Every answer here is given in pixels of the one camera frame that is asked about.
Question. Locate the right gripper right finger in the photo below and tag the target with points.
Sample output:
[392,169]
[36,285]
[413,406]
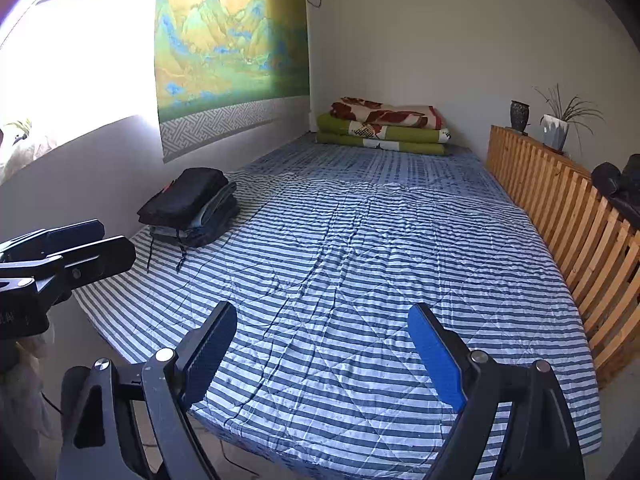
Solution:
[541,440]

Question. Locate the potted spider plant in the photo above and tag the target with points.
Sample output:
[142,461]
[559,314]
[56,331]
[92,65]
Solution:
[575,112]

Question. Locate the black pants pink trim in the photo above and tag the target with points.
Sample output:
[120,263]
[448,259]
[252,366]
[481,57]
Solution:
[178,203]

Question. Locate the dark ceramic vase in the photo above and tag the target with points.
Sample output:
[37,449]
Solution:
[519,115]

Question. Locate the stack of folded dark clothes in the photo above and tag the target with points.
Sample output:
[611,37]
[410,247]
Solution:
[207,226]

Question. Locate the folded green red blanket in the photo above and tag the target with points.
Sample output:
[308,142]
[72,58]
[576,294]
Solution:
[368,124]

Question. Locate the wooden slatted bed rail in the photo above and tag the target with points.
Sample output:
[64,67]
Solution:
[594,247]

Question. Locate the black clothing on rail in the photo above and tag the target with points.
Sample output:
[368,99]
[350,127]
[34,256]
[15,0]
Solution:
[621,187]

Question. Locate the blue white striped quilt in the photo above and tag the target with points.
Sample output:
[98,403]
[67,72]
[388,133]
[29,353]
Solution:
[331,248]

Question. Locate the plant on window sill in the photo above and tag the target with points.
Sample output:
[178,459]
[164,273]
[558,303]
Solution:
[17,131]

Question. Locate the left hand white glove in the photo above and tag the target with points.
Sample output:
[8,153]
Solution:
[22,385]

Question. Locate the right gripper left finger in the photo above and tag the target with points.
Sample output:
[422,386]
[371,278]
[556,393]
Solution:
[130,422]

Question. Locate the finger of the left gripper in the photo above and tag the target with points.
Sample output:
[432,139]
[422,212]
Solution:
[55,239]
[68,267]

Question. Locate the green landscape wall hanging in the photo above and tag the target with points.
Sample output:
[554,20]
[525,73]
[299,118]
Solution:
[225,66]

